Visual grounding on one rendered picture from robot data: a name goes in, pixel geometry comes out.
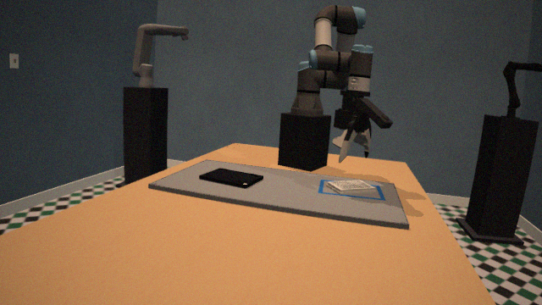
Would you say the blue rectangular tape outline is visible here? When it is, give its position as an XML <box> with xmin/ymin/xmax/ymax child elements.
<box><xmin>318</xmin><ymin>180</ymin><xmax>385</xmax><ymax>201</ymax></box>

